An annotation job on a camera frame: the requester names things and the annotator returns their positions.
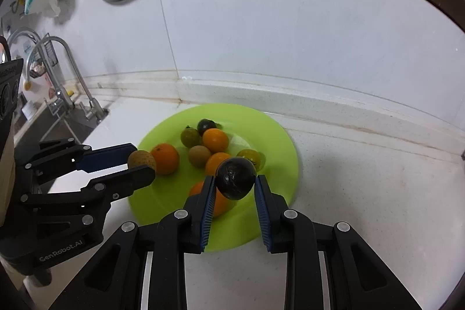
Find orange with stem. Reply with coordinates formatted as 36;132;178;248
151;143;180;175

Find small orange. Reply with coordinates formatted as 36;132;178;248
205;152;231;176
202;128;229;153

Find large orange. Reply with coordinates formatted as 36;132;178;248
189;181;232;218

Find dark plum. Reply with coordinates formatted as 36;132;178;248
214;157;257;201
197;119;217;136

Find steel kitchen sink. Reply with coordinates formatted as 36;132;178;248
14;104;99;149

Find chrome kitchen faucet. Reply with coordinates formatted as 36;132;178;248
7;27;71;112

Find slim gooseneck faucet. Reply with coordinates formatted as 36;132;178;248
31;35;108;123

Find green plate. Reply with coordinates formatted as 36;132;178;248
127;103;301;253

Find black wire basket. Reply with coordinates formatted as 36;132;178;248
25;40;58;79

